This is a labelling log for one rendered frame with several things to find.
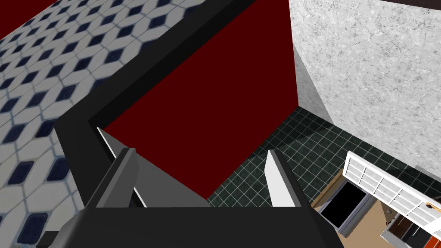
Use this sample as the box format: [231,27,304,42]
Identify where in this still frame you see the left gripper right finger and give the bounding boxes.
[264,149,302,208]

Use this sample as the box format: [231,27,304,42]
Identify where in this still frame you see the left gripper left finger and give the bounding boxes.
[85,148,140,208]

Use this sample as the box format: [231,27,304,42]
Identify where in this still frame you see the grey door leaf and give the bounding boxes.
[96,127,212,208]

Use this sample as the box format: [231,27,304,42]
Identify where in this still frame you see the white slatted rack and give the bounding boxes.
[343,150,441,238]

